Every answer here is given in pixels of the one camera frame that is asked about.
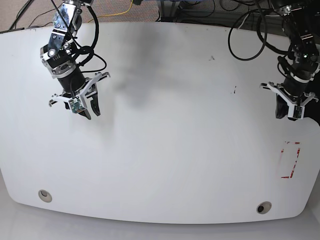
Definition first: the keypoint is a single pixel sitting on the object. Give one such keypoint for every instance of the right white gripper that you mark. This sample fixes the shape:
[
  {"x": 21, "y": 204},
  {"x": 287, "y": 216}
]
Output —
[{"x": 89, "y": 90}]

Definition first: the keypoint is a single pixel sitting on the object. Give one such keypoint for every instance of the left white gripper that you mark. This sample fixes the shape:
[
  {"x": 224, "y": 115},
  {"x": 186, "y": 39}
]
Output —
[{"x": 286, "y": 104}]

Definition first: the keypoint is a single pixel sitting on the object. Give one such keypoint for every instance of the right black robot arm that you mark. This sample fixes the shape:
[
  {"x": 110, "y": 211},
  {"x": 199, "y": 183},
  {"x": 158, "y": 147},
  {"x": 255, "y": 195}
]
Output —
[{"x": 63, "y": 56}]

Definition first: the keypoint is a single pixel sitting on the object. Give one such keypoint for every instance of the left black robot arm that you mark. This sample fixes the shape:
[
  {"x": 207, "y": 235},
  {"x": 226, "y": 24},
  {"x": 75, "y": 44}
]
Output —
[{"x": 300, "y": 63}]

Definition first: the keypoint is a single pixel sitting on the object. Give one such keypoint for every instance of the red tape rectangle marking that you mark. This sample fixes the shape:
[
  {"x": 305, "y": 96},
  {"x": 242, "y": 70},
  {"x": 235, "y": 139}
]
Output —
[{"x": 288, "y": 159}]

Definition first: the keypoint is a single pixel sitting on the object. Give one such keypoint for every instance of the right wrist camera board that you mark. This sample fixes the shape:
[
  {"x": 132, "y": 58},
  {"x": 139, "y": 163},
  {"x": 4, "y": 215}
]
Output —
[{"x": 76, "y": 105}]

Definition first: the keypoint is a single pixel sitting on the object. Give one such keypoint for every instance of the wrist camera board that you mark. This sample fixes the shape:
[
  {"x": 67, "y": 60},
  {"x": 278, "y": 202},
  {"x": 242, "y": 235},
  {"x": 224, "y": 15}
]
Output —
[
  {"x": 298, "y": 112},
  {"x": 76, "y": 105}
]

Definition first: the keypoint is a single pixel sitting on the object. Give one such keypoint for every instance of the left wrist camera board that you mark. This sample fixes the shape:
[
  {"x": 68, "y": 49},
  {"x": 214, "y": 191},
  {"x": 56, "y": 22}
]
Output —
[{"x": 298, "y": 112}]

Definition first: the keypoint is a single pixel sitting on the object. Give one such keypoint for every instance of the left table cable grommet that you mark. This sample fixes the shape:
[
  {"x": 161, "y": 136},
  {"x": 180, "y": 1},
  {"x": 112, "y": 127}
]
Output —
[{"x": 45, "y": 196}]

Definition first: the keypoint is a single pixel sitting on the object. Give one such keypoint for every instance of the table cable grommet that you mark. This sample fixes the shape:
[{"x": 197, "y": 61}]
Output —
[
  {"x": 264, "y": 207},
  {"x": 45, "y": 196}
]

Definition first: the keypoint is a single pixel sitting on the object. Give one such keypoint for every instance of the right table cable grommet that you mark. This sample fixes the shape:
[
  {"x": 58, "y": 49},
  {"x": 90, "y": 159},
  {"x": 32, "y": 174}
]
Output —
[{"x": 264, "y": 207}]

